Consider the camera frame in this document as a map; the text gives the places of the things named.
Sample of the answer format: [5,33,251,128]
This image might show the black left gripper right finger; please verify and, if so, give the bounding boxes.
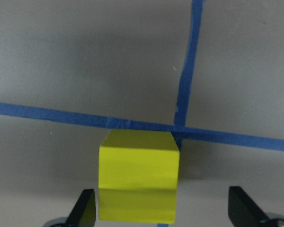
[228,186,274,227]

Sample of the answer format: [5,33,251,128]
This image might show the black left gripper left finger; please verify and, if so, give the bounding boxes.
[65,189,96,227]

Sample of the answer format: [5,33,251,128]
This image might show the yellow block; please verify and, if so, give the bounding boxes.
[98,129,180,224]

